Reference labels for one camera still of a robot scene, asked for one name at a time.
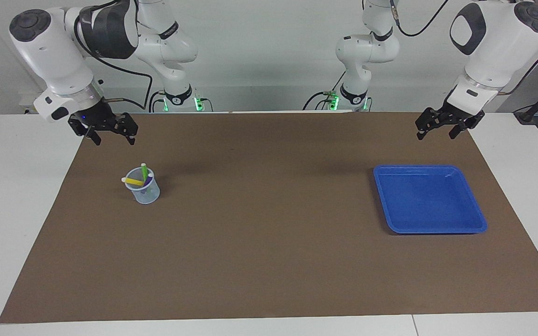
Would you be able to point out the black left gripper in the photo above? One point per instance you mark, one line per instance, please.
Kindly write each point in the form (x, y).
(460, 113)

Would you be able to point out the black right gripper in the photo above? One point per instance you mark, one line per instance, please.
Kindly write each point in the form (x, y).
(95, 116)

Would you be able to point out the green pen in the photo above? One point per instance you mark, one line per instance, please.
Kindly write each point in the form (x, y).
(144, 172)

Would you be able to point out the yellow pen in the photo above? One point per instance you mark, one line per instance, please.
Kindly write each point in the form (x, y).
(133, 181)

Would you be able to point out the purple pen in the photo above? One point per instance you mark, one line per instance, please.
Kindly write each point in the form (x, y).
(147, 181)

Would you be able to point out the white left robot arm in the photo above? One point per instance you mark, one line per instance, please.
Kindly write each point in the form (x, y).
(498, 42)

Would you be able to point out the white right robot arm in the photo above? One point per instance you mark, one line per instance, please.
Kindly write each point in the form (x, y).
(49, 51)

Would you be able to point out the blue plastic tray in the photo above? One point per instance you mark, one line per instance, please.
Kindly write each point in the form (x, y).
(428, 200)

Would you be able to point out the clear plastic cup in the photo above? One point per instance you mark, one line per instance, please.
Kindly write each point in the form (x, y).
(146, 196)

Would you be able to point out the white socket box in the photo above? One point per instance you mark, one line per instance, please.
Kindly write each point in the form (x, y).
(26, 105)

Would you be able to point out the brown table mat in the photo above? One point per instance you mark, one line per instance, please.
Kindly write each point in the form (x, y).
(269, 256)

